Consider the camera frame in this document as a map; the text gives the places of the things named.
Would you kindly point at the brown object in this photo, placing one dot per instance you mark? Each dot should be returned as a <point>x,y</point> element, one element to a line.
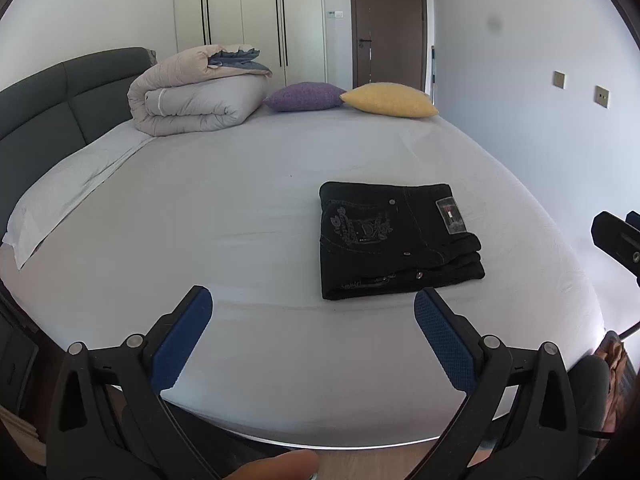
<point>615,370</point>

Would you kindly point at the grey upholstered headboard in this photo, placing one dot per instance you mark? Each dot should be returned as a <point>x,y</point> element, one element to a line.
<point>40,120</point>

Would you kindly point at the brass wall socket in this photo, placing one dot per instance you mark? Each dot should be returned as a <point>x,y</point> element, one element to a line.
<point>602,96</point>
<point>559,79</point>

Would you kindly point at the folded beige duvet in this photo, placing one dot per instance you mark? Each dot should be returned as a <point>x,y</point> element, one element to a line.
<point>195,100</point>

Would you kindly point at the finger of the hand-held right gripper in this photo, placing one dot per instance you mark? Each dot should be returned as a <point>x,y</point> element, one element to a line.
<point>617,242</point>

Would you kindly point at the yellow pillow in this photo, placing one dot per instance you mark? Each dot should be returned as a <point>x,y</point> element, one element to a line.
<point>390,100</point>

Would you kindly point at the flat white pillow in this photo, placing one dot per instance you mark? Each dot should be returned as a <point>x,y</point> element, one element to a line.
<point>60,185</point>

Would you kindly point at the thin wall-mounted strip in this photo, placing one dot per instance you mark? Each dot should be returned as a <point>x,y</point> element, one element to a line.
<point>433,67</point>

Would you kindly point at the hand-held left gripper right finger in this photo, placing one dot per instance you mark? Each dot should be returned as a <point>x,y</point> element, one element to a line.
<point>445,340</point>

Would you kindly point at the brown door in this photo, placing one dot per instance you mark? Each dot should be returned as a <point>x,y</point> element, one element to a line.
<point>390,20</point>

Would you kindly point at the dark nightstand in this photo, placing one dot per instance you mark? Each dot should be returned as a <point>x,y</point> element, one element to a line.
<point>15,360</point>

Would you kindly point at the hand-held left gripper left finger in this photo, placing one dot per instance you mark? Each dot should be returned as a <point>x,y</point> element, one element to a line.
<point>180,340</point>

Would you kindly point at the purple pillow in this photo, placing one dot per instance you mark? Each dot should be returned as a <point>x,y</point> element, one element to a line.
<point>305,96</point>

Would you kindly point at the person's left hand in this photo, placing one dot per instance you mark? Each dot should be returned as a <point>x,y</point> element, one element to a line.
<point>270,467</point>

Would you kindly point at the black pants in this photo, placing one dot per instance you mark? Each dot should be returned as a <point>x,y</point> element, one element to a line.
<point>380,260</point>

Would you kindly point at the bed with white sheet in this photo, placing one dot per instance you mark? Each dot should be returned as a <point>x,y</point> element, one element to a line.
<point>225,210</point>

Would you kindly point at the cream wardrobe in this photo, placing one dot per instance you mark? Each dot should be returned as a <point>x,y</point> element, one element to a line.
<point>240,10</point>

